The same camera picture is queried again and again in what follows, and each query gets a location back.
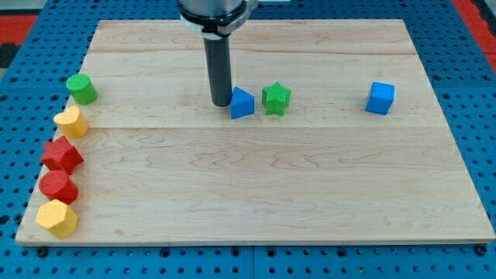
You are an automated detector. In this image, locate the green star block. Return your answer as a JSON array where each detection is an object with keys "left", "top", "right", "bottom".
[{"left": 262, "top": 81, "right": 291, "bottom": 116}]

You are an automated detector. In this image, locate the red star block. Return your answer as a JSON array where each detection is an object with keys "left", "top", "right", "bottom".
[{"left": 41, "top": 136, "right": 84, "bottom": 174}]

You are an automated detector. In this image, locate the blue triangular prism block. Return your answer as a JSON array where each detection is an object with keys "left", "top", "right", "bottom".
[{"left": 230, "top": 87, "right": 255, "bottom": 119}]

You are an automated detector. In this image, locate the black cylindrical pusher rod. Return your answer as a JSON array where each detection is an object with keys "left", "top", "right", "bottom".
[{"left": 204, "top": 37, "right": 233, "bottom": 107}]

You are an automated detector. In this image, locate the light wooden board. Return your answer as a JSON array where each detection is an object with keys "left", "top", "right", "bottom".
[{"left": 16, "top": 19, "right": 495, "bottom": 246}]

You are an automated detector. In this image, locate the blue cube block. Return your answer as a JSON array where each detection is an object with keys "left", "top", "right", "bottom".
[{"left": 365, "top": 81, "right": 396, "bottom": 115}]

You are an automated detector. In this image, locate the green cylinder block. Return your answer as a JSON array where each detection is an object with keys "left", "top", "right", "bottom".
[{"left": 66, "top": 74, "right": 98, "bottom": 105}]

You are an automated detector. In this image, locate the yellow heart block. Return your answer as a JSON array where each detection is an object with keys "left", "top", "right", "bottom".
[{"left": 53, "top": 105, "right": 88, "bottom": 138}]

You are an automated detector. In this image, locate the red cylinder block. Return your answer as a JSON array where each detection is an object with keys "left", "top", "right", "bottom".
[{"left": 39, "top": 170, "right": 79, "bottom": 205}]

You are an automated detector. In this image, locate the yellow hexagon block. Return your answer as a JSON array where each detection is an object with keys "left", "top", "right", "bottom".
[{"left": 36, "top": 199, "right": 78, "bottom": 239}]

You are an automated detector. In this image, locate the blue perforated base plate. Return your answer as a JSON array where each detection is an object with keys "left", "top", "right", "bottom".
[{"left": 1, "top": 0, "right": 495, "bottom": 278}]

